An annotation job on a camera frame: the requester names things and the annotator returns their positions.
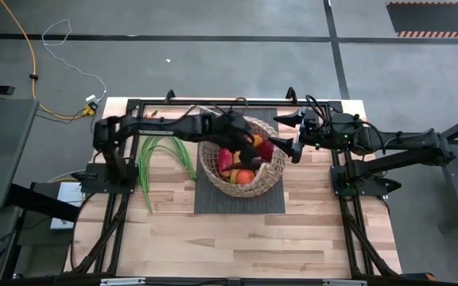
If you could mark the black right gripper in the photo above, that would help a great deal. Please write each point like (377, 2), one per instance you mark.
(316, 131)

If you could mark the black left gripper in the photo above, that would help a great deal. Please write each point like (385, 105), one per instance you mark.
(231, 129)

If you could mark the orange tangerine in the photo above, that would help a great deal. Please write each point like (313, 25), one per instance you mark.
(245, 177)

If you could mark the dark red round fruit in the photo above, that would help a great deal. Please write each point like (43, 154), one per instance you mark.
(267, 150)

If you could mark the red and yellow mango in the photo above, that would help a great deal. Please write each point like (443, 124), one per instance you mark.
(225, 161)

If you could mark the yellow banana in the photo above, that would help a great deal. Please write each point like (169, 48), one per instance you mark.
(233, 176)

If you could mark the woven seagrass basket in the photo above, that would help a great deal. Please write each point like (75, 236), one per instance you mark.
(268, 180)

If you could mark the green onion bunch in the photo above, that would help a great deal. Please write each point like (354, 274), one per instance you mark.
(145, 175)

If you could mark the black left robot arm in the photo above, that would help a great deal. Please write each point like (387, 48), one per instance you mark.
(157, 127)

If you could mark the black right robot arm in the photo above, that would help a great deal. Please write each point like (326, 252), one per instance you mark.
(412, 159)

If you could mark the dark grey placemat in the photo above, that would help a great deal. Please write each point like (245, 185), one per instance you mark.
(237, 204)

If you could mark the yellow and white power plug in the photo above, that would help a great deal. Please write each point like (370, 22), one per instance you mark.
(90, 109)

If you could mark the white box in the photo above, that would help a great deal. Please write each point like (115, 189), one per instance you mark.
(70, 194)

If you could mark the black striped-edge floor mat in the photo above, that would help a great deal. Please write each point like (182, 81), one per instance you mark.
(431, 18)

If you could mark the black desk crossbar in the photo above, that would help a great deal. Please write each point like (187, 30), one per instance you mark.
(42, 202)

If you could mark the black aluminium rig frame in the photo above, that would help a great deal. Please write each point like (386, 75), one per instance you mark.
(165, 104)

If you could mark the silver metal bracket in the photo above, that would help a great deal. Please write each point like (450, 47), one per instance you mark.
(344, 283)
(121, 281)

